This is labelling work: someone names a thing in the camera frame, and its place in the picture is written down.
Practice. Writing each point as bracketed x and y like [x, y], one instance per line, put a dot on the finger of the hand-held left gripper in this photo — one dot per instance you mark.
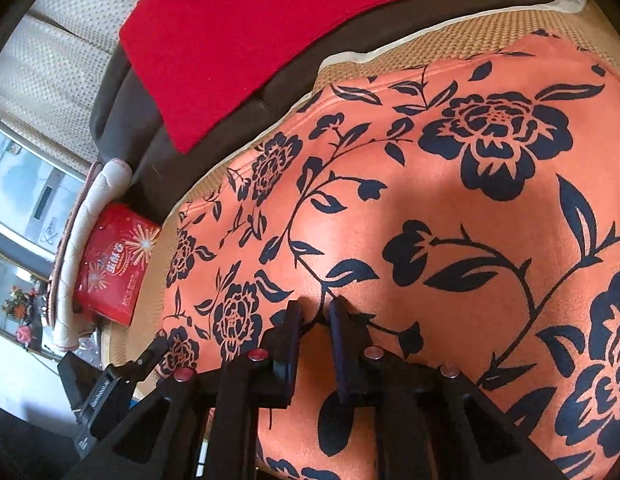
[150, 357]

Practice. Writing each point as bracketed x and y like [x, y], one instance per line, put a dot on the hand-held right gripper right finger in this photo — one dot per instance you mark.
[340, 350]

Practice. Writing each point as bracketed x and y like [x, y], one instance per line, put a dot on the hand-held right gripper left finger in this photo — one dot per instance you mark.
[292, 335]

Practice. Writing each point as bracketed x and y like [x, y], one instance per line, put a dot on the orange floral shirt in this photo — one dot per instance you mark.
[439, 210]

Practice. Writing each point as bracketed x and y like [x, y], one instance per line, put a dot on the red gift box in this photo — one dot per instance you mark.
[115, 260]

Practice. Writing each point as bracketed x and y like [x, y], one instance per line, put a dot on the flower arrangement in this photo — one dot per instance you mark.
[20, 302]

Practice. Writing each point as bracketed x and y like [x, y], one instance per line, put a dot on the white quilt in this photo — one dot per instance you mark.
[110, 180]

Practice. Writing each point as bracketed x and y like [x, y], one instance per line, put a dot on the brown leather sofa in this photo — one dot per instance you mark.
[140, 150]

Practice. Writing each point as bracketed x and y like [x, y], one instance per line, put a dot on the red cloth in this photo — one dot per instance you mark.
[240, 35]

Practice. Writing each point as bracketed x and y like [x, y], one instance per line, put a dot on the woven sofa mat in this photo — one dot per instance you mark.
[399, 50]

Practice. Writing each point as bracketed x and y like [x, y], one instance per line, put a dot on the beige dotted curtain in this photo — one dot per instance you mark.
[65, 60]

